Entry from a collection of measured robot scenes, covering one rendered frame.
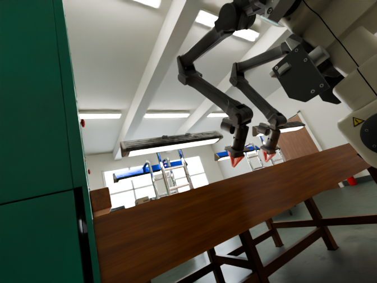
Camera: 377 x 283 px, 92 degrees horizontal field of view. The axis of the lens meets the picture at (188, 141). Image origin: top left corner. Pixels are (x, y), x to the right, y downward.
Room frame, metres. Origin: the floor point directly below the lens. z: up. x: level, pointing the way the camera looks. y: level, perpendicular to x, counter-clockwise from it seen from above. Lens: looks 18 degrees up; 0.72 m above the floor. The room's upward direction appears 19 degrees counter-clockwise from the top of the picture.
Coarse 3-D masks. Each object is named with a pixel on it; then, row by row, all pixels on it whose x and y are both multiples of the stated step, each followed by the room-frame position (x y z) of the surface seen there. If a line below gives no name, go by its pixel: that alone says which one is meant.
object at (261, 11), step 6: (246, 0) 0.40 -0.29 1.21; (252, 0) 0.39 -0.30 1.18; (258, 0) 0.36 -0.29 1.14; (264, 0) 0.37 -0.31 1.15; (246, 6) 0.41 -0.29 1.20; (252, 6) 0.40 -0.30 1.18; (258, 6) 0.38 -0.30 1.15; (264, 6) 0.38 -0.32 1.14; (246, 12) 0.43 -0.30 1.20; (252, 12) 0.43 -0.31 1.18; (258, 12) 0.42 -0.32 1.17; (264, 12) 0.42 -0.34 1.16
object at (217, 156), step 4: (252, 148) 2.06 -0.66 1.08; (256, 148) 2.08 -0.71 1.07; (220, 152) 1.85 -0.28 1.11; (224, 152) 1.87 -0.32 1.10; (248, 152) 2.00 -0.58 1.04; (216, 156) 1.81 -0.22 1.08; (220, 156) 1.80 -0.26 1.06; (224, 156) 1.82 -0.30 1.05; (228, 156) 1.85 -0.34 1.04; (216, 160) 1.83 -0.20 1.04
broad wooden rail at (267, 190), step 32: (320, 160) 1.04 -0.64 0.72; (352, 160) 1.21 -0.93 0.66; (192, 192) 0.62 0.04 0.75; (224, 192) 0.69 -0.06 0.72; (256, 192) 0.76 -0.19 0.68; (288, 192) 0.85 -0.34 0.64; (320, 192) 0.97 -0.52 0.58; (96, 224) 0.47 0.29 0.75; (128, 224) 0.51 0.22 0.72; (160, 224) 0.56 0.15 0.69; (192, 224) 0.61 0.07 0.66; (224, 224) 0.66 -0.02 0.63; (256, 224) 0.73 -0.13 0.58; (128, 256) 0.51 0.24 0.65; (160, 256) 0.55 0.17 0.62; (192, 256) 0.59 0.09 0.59
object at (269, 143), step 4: (268, 140) 1.01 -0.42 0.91; (276, 140) 0.99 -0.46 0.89; (268, 144) 1.02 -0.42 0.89; (272, 144) 1.01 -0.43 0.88; (276, 144) 1.01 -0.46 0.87; (260, 148) 1.04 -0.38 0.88; (264, 148) 1.02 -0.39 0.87; (268, 148) 1.03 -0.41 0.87; (272, 148) 1.02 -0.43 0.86; (276, 148) 1.04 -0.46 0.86; (280, 148) 1.06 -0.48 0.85; (268, 152) 1.01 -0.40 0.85
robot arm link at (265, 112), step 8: (232, 80) 0.99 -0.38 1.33; (240, 80) 0.98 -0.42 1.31; (240, 88) 1.01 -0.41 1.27; (248, 88) 0.97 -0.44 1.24; (248, 96) 0.99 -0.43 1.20; (256, 96) 0.96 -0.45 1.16; (256, 104) 0.98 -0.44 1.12; (264, 104) 0.94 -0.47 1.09; (264, 112) 0.96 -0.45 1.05; (272, 112) 0.92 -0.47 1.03; (280, 120) 0.91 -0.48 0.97
